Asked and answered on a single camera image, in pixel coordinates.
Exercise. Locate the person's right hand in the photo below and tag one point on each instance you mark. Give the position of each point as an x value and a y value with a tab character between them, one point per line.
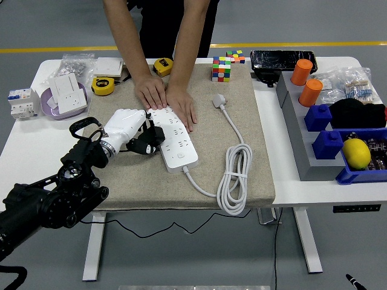
151	92

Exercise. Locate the person's left hand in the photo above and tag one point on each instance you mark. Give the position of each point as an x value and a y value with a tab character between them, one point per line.
181	104

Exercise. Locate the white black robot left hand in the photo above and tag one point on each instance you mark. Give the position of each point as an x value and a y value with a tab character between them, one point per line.
124	124

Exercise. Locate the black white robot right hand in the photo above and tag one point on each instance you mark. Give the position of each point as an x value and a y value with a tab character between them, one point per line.
352	282

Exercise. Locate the black plug adapter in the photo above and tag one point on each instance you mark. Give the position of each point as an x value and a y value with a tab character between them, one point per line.
158	136

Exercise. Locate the white power strip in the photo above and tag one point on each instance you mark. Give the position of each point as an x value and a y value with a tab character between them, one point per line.
178	154

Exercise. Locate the person's left forearm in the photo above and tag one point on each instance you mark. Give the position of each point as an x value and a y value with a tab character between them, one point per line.
193	36

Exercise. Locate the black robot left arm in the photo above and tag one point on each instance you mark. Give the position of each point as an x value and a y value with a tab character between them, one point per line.
60	202

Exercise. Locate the person's right forearm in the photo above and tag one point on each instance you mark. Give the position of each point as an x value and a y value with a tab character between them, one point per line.
127	36

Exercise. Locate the yellow tape measure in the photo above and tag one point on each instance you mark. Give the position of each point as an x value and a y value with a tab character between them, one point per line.
102	86
164	66

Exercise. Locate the large colourful puzzle cube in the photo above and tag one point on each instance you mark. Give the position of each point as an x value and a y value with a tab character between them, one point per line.
221	69

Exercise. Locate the white socket panel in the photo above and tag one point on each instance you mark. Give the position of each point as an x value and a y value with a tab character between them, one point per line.
72	101

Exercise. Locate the person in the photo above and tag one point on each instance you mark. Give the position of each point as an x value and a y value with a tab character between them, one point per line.
163	27

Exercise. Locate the grey-brown mat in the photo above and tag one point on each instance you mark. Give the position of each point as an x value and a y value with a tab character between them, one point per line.
151	187

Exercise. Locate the small colourful puzzle cube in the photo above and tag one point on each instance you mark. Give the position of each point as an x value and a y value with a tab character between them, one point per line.
236	56

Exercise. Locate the black table control panel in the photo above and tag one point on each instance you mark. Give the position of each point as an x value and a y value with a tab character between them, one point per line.
356	208

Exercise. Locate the purple bowl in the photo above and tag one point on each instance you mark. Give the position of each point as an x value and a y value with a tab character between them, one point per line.
48	113

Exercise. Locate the clear bag of screws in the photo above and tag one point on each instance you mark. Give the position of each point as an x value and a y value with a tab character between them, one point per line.
72	66

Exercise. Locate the white circuit breaker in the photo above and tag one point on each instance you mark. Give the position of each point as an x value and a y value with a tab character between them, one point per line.
22	102

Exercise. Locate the blue plastic bin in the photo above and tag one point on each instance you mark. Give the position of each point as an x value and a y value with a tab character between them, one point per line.
359	176

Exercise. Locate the black tray in plastic wrap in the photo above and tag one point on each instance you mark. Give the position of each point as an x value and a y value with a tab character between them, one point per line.
278	59

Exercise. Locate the orange cylinder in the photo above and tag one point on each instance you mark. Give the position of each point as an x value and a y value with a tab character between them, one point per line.
310	93
301	72

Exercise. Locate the grey stepped block holder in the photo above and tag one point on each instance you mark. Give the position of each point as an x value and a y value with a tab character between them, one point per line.
305	163

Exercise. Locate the yellow lemon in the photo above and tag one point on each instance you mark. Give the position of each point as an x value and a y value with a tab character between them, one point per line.
356	154

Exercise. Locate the dark electronic parts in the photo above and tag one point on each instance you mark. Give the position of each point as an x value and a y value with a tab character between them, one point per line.
379	151

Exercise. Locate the blue block with knob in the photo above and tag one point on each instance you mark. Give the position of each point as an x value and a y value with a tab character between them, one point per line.
317	117
328	146

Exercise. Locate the clear plastic bag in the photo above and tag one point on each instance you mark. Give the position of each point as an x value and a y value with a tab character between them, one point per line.
328	89

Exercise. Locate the black cloth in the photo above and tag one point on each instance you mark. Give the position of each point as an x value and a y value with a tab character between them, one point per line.
356	113

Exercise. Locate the clear bag of resistors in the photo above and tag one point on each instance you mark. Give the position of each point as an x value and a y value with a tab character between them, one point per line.
361	89

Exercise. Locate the white wall switch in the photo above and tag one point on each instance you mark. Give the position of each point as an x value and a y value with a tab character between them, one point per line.
107	67

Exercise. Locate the white switch panel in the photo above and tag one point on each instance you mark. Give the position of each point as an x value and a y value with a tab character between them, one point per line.
65	84

